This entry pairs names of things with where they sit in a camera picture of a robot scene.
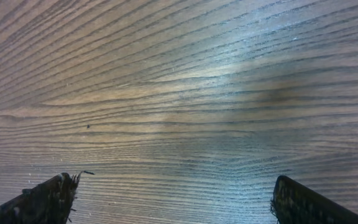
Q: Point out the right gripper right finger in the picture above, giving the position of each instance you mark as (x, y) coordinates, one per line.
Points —
(294, 203)

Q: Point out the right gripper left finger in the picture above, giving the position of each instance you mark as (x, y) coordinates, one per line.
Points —
(47, 203)

